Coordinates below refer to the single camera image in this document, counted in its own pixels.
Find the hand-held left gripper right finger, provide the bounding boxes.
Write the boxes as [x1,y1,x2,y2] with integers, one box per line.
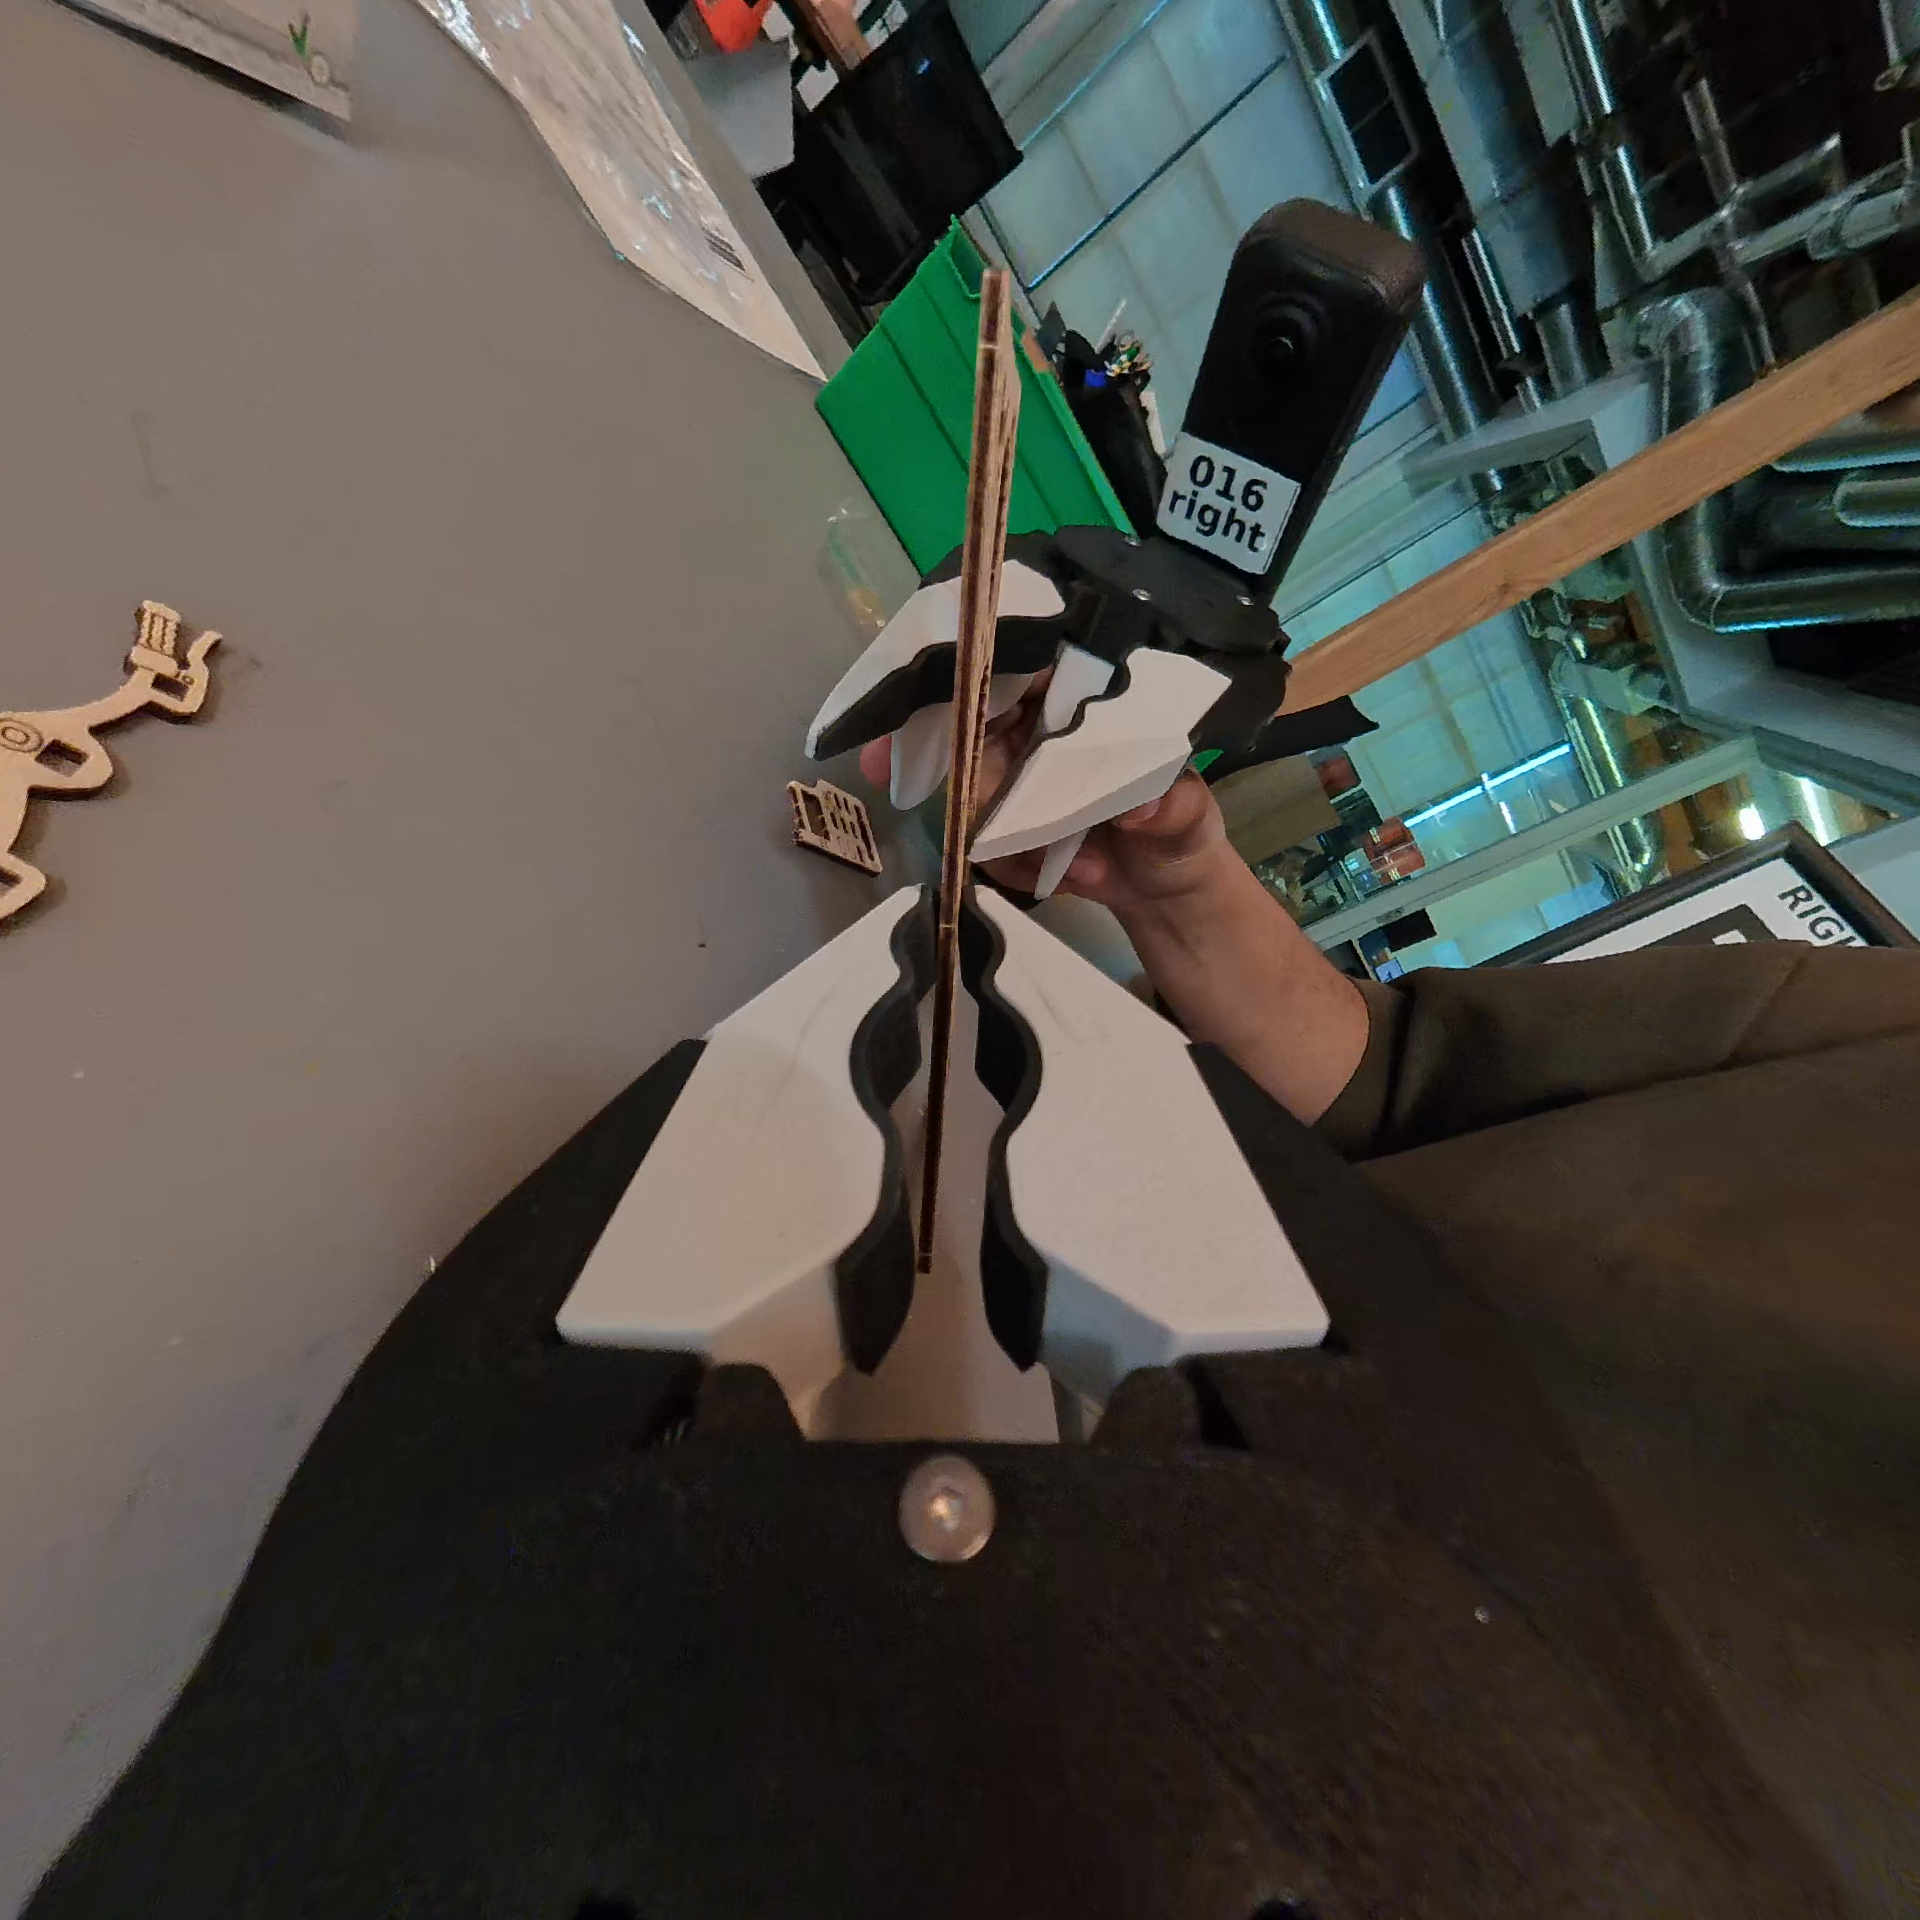
[959,886,1334,1441]

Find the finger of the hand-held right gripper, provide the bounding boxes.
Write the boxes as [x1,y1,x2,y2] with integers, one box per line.
[804,570,1078,762]
[969,647,1240,866]

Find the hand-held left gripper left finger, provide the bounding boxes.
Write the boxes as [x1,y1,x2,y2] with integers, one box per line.
[554,883,938,1441]

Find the wooden puzzle sheet gear holes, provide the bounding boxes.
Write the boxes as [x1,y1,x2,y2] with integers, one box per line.
[909,267,1026,1278]

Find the small slotted wooden part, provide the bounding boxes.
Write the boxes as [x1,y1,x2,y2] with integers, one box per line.
[786,778,885,876]

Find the long curvy wooden part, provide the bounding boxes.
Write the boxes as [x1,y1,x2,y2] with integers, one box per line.
[0,599,223,922]

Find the grey desk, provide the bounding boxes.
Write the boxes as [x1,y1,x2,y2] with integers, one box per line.
[0,0,976,1864]

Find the person's right hand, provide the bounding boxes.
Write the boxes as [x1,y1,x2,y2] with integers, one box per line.
[862,671,1280,988]

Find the green plastic bin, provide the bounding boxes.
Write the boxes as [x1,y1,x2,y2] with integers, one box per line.
[813,216,1160,561]

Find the wooden beam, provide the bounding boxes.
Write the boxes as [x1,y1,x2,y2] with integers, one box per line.
[1281,292,1920,720]

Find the person's brown jacket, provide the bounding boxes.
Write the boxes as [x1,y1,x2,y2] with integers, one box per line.
[1351,1035,1920,1920]

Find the clear plastic bag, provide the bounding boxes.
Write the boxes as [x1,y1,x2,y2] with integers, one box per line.
[409,0,830,380]

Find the black framed sign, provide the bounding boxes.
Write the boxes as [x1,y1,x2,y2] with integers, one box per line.
[1500,823,1920,975]

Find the illustrated instruction booklet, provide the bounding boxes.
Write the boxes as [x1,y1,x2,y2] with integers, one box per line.
[65,0,357,121]

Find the silver ventilation duct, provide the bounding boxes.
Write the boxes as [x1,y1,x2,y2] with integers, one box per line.
[1276,0,1517,452]

